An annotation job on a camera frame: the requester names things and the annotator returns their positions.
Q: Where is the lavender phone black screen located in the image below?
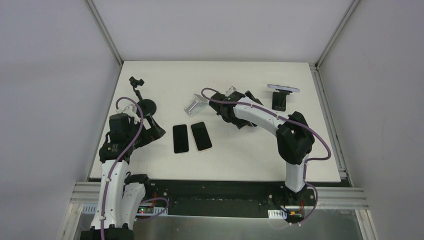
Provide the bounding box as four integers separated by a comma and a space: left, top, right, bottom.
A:
172, 124, 189, 154

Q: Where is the black round-base phone stand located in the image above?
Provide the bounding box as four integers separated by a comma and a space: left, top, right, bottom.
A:
129, 76, 157, 116

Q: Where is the white folding phone stand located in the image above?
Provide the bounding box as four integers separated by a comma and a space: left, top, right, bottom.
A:
184, 93, 209, 117

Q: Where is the cream phone black screen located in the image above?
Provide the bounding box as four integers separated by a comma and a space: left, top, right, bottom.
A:
190, 121, 213, 152

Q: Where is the lavender phone seen edge-on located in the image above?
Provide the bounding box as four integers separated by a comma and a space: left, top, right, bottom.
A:
267, 84, 300, 93

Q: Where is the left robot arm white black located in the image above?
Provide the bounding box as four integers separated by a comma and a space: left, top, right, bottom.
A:
80, 113, 166, 240

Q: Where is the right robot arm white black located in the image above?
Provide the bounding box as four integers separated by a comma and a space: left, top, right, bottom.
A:
208, 91, 315, 205

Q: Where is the black folding phone stand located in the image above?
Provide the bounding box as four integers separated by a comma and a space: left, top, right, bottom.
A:
271, 90, 292, 112

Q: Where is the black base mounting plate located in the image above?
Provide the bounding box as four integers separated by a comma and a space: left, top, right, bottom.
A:
150, 179, 298, 218

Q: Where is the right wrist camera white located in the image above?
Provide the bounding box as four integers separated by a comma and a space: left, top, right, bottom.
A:
224, 86, 237, 97

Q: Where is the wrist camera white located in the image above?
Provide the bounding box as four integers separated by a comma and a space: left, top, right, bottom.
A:
224, 86, 237, 97
117, 104, 141, 124

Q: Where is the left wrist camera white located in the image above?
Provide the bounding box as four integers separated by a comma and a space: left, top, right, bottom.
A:
117, 104, 141, 124

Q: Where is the left white cable duct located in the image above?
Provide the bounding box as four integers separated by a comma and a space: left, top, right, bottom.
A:
81, 203, 168, 217

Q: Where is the white cable duct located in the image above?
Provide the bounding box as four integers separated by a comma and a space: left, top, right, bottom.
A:
267, 209, 288, 220
81, 203, 168, 217

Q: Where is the right white cable duct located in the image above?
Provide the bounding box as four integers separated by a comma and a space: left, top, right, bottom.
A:
267, 209, 288, 220

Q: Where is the orange connector with wires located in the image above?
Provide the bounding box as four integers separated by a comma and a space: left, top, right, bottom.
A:
286, 211, 304, 227

